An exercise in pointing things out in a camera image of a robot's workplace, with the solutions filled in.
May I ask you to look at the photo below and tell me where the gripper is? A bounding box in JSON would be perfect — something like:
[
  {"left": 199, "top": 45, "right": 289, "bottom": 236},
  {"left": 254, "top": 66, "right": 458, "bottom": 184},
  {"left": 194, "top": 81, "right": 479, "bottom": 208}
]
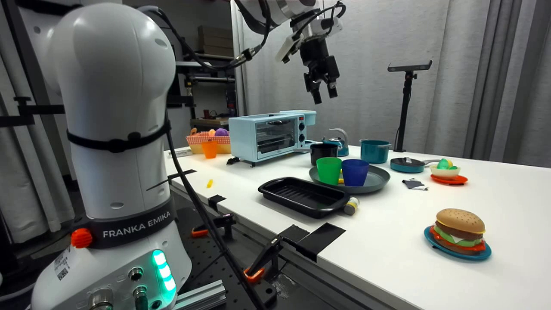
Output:
[{"left": 299, "top": 37, "right": 341, "bottom": 105}]

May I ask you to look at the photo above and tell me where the green plastic cup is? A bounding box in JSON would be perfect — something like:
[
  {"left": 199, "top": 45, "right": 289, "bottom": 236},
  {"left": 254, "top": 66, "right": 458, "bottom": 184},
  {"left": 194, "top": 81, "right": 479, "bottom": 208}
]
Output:
[{"left": 316, "top": 157, "right": 343, "bottom": 186}]

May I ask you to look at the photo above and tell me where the blue plastic cup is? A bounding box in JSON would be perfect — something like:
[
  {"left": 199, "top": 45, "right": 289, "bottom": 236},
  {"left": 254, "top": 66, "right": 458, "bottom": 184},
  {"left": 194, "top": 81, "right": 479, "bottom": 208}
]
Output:
[{"left": 341, "top": 159, "right": 370, "bottom": 187}]

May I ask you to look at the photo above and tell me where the grey plate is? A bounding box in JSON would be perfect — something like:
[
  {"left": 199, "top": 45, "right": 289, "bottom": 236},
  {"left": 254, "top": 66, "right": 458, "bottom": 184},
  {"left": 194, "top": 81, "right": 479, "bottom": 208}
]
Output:
[{"left": 309, "top": 164, "right": 391, "bottom": 195}]

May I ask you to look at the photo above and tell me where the orange plastic cup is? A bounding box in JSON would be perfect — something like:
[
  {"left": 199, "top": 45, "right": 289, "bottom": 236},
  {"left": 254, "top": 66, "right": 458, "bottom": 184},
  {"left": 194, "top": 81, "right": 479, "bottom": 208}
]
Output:
[{"left": 201, "top": 140, "right": 219, "bottom": 159}]

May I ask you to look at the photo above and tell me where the orange-red small plate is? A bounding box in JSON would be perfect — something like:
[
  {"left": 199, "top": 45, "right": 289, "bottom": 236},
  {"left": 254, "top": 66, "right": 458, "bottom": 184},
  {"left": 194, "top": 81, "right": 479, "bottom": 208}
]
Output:
[{"left": 430, "top": 174, "right": 469, "bottom": 186}]

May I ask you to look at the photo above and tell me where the blue small plate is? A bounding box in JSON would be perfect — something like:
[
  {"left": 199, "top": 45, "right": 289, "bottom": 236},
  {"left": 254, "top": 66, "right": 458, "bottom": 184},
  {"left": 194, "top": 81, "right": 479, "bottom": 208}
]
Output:
[{"left": 424, "top": 226, "right": 492, "bottom": 262}]

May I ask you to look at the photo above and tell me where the teal toy kettle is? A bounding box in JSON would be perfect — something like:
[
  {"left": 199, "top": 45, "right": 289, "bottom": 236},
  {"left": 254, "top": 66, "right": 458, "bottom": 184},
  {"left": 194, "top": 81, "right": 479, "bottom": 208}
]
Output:
[{"left": 322, "top": 127, "right": 350, "bottom": 157}]

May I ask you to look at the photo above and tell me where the black pot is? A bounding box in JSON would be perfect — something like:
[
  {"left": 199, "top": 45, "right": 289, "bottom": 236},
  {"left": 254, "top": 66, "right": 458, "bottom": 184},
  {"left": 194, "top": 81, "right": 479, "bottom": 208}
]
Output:
[{"left": 310, "top": 143, "right": 339, "bottom": 167}]

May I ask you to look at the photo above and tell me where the toaster oven door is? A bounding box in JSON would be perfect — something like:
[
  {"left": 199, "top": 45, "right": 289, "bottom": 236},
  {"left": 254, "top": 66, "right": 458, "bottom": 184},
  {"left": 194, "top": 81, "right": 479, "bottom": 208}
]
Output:
[{"left": 254, "top": 118, "right": 300, "bottom": 161}]

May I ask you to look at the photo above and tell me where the teal pot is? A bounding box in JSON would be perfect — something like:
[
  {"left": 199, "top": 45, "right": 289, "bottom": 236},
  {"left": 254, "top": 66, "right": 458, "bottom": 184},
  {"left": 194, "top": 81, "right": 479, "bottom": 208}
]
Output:
[{"left": 359, "top": 139, "right": 393, "bottom": 164}]

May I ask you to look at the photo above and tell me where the light blue toaster oven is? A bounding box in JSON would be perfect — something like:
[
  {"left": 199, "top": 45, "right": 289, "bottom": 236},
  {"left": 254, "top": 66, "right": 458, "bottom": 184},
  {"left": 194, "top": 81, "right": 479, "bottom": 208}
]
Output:
[{"left": 229, "top": 110, "right": 317, "bottom": 167}]

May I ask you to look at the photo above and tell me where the black baking tray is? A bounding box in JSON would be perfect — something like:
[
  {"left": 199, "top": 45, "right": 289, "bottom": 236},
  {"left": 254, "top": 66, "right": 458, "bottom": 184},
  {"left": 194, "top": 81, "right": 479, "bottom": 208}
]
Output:
[{"left": 258, "top": 177, "right": 350, "bottom": 219}]

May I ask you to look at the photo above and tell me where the teal frying pan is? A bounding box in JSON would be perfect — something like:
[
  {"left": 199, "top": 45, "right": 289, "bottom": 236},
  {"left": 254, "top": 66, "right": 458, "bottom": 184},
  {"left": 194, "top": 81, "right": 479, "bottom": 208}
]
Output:
[{"left": 390, "top": 157, "right": 440, "bottom": 174}]

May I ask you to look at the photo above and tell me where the shelf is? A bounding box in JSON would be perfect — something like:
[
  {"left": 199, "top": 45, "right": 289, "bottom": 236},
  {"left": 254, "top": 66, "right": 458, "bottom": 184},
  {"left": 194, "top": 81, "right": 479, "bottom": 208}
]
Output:
[{"left": 174, "top": 25, "right": 238, "bottom": 126}]

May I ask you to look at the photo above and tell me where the stack of cardboard boxes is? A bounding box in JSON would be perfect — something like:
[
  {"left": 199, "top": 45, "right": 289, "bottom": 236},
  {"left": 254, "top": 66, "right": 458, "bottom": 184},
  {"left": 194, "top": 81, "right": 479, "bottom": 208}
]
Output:
[{"left": 198, "top": 25, "right": 235, "bottom": 57}]

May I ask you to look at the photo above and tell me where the basket with checkered cloth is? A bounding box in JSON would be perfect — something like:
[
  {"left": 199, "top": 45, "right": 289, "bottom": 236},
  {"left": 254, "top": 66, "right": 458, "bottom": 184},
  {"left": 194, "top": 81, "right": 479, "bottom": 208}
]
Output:
[{"left": 186, "top": 128, "right": 232, "bottom": 155}]

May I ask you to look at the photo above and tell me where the white bowl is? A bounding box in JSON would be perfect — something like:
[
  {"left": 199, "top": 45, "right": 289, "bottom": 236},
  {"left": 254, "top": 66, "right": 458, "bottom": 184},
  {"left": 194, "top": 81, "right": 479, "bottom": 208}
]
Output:
[{"left": 430, "top": 165, "right": 461, "bottom": 180}]

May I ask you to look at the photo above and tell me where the black tape strip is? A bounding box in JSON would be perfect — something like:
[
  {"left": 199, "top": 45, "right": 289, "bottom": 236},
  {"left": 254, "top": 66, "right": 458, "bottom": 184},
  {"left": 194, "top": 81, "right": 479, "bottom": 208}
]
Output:
[
  {"left": 207, "top": 194, "right": 227, "bottom": 212},
  {"left": 146, "top": 169, "right": 198, "bottom": 192},
  {"left": 279, "top": 222, "right": 346, "bottom": 263}
]

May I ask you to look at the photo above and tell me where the grey curtain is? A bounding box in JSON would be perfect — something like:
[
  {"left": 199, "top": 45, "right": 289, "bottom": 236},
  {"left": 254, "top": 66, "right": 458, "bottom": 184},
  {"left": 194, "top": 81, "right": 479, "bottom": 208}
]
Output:
[{"left": 232, "top": 0, "right": 551, "bottom": 168}]

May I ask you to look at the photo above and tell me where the black and orange clamp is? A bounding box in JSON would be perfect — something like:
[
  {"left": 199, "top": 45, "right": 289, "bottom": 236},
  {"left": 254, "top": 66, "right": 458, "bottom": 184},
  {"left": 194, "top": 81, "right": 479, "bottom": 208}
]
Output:
[
  {"left": 191, "top": 214, "right": 237, "bottom": 240},
  {"left": 243, "top": 236, "right": 285, "bottom": 285}
]

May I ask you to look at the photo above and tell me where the toy burger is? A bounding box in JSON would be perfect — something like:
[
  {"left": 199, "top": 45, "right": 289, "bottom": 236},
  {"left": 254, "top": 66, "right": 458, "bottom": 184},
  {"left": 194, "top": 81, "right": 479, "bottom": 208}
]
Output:
[{"left": 429, "top": 208, "right": 486, "bottom": 256}]

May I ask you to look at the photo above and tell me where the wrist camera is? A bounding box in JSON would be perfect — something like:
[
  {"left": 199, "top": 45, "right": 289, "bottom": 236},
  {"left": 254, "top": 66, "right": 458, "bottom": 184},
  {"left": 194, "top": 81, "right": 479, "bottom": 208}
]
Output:
[{"left": 275, "top": 34, "right": 304, "bottom": 64}]

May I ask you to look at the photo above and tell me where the camera on mount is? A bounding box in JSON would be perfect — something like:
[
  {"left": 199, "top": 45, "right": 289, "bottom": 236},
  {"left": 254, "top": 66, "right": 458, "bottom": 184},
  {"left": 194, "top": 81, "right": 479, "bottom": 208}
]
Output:
[{"left": 387, "top": 60, "right": 433, "bottom": 153}]

